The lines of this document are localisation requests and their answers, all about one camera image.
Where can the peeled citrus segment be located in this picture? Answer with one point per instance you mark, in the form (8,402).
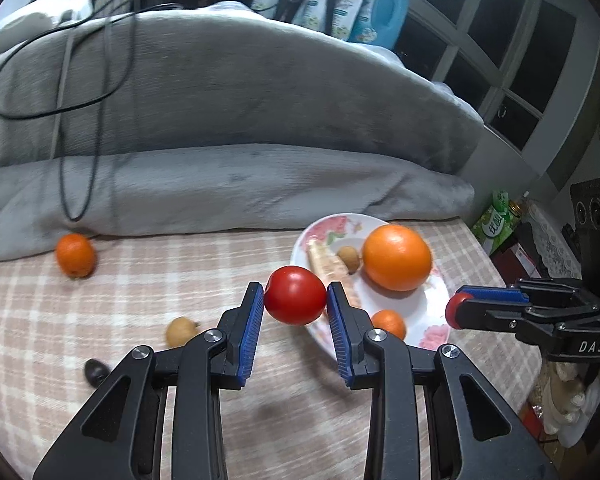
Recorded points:
(330,266)

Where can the gold-capped bottle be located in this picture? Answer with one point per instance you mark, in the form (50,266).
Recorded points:
(522,207)

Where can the white power strip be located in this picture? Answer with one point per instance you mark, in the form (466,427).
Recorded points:
(40,15)

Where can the blue detergent bottle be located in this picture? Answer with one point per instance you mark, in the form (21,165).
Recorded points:
(385,5)

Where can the black speaker box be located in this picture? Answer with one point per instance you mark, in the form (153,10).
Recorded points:
(597,220)

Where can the small mandarin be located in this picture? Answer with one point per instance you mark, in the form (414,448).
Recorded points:
(75,256)

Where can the white lace cloth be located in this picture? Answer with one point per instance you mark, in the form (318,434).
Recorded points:
(550,240)

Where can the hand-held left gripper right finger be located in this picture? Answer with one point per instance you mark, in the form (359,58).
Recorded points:
(337,330)

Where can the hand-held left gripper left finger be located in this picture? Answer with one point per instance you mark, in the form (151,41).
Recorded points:
(252,330)

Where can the brown longan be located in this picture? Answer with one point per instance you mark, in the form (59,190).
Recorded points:
(350,259)
(181,332)

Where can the floral white plate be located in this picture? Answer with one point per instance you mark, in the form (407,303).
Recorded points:
(425,310)

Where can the red tomato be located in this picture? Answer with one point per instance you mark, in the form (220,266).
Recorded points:
(295,295)

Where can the window frame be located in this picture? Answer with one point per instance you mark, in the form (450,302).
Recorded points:
(485,85)

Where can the grey fleece blanket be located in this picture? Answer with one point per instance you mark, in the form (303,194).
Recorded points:
(255,125)

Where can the dark red box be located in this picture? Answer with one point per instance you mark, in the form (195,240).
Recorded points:
(515,255)

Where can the large orange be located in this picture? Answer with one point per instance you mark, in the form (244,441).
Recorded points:
(397,257)

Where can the small cherry tomato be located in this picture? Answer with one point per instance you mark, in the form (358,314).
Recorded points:
(454,310)

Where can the green carton box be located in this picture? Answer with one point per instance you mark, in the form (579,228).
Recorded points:
(492,222)

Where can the person's right hand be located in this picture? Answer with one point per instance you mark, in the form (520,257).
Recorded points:
(572,400)

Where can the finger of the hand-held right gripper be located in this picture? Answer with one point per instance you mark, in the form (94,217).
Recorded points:
(495,319)
(490,293)

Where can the tiny orange kumquat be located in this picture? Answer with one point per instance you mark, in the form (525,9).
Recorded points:
(389,322)

